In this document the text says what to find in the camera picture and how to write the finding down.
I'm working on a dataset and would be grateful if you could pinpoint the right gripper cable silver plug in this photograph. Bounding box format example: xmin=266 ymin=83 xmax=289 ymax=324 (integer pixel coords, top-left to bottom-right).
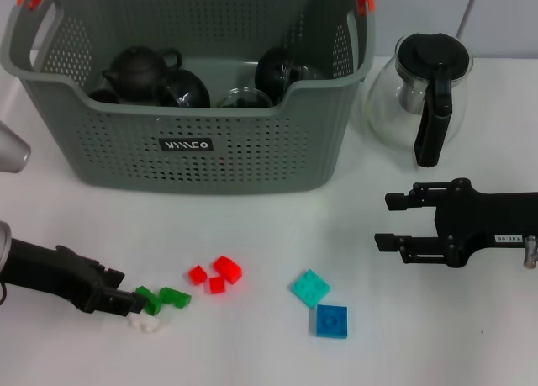
xmin=522 ymin=234 xmax=538 ymax=270

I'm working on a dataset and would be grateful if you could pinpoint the glass coffee pot black lid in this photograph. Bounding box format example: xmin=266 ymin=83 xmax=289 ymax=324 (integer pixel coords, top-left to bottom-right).
xmin=364 ymin=31 xmax=475 ymax=168

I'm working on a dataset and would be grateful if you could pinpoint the green toy brick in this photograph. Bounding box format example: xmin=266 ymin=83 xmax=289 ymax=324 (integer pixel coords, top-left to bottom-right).
xmin=158 ymin=286 xmax=193 ymax=310
xmin=134 ymin=284 xmax=164 ymax=317

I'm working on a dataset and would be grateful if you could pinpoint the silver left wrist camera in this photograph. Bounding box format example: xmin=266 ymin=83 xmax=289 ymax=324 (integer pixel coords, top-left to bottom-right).
xmin=0 ymin=120 xmax=33 ymax=174

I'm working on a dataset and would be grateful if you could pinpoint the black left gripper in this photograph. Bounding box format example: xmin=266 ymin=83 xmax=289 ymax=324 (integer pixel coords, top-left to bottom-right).
xmin=4 ymin=236 xmax=147 ymax=319

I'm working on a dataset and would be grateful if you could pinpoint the glass teacup black holder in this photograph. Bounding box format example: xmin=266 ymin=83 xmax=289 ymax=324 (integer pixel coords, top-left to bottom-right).
xmin=254 ymin=46 xmax=327 ymax=105
xmin=154 ymin=68 xmax=212 ymax=109
xmin=215 ymin=87 xmax=275 ymax=109

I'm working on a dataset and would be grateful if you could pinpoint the wide red toy brick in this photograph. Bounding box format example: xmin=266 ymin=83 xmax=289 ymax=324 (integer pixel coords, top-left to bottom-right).
xmin=213 ymin=255 xmax=244 ymax=284

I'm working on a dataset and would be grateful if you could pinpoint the teal square toy brick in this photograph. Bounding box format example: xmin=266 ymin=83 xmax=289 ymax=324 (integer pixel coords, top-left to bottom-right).
xmin=289 ymin=268 xmax=332 ymax=309

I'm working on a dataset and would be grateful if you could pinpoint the black clay teapot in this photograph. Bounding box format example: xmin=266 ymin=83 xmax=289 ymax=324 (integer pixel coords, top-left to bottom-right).
xmin=100 ymin=45 xmax=184 ymax=103

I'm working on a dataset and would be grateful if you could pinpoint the blue square toy brick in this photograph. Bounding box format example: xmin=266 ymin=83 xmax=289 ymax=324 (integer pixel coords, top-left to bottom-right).
xmin=313 ymin=304 xmax=350 ymax=340

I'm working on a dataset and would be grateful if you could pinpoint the grey perforated plastic storage bin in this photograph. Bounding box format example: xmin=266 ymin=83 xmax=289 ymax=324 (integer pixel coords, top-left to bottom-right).
xmin=0 ymin=0 xmax=377 ymax=195

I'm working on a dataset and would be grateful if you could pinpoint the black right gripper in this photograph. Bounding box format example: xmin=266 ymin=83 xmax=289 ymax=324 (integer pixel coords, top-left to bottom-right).
xmin=373 ymin=177 xmax=538 ymax=270

